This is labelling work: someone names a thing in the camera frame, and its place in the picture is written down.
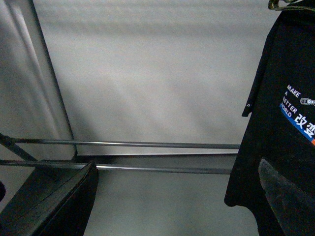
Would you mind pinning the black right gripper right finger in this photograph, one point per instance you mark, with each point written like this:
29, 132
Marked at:
293, 208

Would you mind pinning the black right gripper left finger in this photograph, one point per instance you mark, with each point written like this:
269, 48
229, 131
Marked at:
52, 202

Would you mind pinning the black printed t-shirt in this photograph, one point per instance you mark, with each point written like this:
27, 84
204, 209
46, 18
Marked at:
281, 109

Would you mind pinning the green clothes hanger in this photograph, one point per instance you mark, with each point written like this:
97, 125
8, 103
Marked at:
289, 5

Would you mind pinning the metal clothes rack frame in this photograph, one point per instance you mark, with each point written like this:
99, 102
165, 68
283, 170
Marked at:
29, 161

